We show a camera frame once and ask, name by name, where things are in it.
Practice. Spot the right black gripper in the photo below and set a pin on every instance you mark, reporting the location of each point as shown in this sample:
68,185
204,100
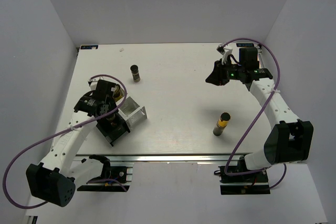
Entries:
217,77

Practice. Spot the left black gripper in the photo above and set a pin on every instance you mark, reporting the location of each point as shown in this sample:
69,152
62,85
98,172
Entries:
113,104

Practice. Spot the black cap spice jar front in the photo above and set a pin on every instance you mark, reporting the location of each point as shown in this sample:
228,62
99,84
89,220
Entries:
113,120

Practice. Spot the black cap spice jar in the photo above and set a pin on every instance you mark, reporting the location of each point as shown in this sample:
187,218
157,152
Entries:
113,120
135,73

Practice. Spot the yellow label brown bottle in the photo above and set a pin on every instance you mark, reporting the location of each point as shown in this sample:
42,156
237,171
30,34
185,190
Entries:
118,93

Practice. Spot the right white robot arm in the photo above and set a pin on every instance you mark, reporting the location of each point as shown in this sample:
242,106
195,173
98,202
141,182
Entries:
290,137

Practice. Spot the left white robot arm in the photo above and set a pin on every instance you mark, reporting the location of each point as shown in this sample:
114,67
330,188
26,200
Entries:
53,180

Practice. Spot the black organizer box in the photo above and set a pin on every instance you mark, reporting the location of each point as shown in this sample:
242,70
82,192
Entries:
112,133

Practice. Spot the yellow band spice bottle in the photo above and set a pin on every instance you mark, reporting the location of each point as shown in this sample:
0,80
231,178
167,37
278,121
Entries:
221,124

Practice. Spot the left blue corner sticker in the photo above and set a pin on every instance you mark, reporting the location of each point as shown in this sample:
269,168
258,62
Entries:
89,47

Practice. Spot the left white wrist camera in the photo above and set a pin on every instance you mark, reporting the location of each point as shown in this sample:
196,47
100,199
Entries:
93,83

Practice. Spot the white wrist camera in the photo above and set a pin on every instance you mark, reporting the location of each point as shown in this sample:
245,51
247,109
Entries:
93,83
225,51

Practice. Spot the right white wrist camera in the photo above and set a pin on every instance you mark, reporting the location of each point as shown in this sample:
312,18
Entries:
225,51

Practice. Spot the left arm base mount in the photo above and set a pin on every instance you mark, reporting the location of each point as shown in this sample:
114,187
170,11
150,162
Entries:
113,177

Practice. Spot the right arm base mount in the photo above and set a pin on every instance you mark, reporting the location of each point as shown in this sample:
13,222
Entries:
252,184

